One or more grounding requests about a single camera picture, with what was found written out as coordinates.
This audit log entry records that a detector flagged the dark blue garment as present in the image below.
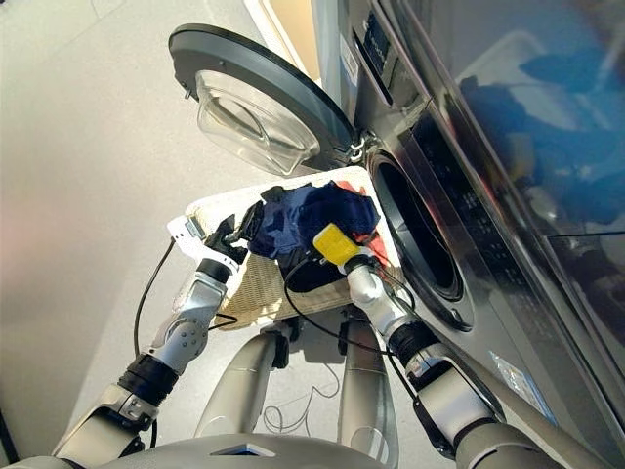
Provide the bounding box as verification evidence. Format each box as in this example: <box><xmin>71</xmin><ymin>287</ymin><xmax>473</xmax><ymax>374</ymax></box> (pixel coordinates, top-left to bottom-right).
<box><xmin>247</xmin><ymin>180</ymin><xmax>382</xmax><ymax>260</ymax></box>

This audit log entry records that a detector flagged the pale woven laundry basket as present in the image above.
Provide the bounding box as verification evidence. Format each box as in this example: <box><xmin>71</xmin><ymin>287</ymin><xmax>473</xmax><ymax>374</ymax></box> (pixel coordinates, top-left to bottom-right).
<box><xmin>165</xmin><ymin>165</ymin><xmax>406</xmax><ymax>333</ymax></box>

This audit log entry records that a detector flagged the black garment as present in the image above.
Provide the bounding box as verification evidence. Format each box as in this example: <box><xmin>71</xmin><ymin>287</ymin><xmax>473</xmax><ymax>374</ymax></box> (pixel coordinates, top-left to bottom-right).
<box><xmin>261</xmin><ymin>183</ymin><xmax>351</xmax><ymax>294</ymax></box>

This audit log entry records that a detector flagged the coral garment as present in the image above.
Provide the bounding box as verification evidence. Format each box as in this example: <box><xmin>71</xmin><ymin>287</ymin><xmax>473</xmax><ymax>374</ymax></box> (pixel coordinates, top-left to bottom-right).
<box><xmin>335</xmin><ymin>179</ymin><xmax>392</xmax><ymax>269</ymax></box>

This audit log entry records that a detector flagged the wheeled basket stand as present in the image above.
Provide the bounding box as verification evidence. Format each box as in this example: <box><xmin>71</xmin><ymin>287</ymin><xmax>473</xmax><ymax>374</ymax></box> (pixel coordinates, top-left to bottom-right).
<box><xmin>261</xmin><ymin>312</ymin><xmax>372</xmax><ymax>370</ymax></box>

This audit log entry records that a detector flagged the round washing machine door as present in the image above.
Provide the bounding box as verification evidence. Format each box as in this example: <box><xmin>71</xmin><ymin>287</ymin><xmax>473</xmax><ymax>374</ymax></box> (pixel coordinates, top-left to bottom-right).
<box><xmin>168</xmin><ymin>22</ymin><xmax>360</xmax><ymax>177</ymax></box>

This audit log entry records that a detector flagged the grey washing machine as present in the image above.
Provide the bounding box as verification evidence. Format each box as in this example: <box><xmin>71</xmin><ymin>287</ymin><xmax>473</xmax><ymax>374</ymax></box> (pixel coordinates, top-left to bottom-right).
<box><xmin>312</xmin><ymin>0</ymin><xmax>625</xmax><ymax>469</ymax></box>

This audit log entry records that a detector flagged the silver robot leg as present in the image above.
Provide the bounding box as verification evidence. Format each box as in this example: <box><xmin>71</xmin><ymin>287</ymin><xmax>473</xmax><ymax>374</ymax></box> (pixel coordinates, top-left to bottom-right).
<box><xmin>194</xmin><ymin>331</ymin><xmax>294</xmax><ymax>439</ymax></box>
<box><xmin>339</xmin><ymin>320</ymin><xmax>399</xmax><ymax>465</ymax></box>

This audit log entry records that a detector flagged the white counter cabinet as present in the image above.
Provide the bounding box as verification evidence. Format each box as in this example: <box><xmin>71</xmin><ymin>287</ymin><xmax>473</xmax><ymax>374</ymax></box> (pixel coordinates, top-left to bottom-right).
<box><xmin>242</xmin><ymin>0</ymin><xmax>323</xmax><ymax>82</ymax></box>

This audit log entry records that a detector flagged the grey robot torso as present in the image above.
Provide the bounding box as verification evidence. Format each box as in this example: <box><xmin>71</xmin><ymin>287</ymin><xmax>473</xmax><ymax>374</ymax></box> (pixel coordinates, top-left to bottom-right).
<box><xmin>104</xmin><ymin>432</ymin><xmax>392</xmax><ymax>469</ymax></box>

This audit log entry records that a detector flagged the blue energy sticker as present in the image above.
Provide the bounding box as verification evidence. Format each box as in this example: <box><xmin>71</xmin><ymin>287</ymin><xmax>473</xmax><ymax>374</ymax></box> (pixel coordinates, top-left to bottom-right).
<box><xmin>487</xmin><ymin>349</ymin><xmax>561</xmax><ymax>426</ymax></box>

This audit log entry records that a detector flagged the dark stacked dryer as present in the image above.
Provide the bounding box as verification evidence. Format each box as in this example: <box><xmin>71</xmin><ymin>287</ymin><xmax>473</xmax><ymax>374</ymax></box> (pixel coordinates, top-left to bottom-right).
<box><xmin>380</xmin><ymin>0</ymin><xmax>625</xmax><ymax>421</ymax></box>

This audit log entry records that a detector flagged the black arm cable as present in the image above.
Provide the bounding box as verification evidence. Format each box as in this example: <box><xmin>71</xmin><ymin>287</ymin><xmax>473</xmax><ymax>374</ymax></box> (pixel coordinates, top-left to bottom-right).
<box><xmin>133</xmin><ymin>237</ymin><xmax>177</xmax><ymax>361</ymax></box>
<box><xmin>282</xmin><ymin>256</ymin><xmax>426</xmax><ymax>411</ymax></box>

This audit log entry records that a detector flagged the thin floor wire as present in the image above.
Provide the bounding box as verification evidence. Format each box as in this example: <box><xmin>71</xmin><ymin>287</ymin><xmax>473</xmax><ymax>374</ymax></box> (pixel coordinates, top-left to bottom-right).
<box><xmin>263</xmin><ymin>361</ymin><xmax>343</xmax><ymax>434</ymax></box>

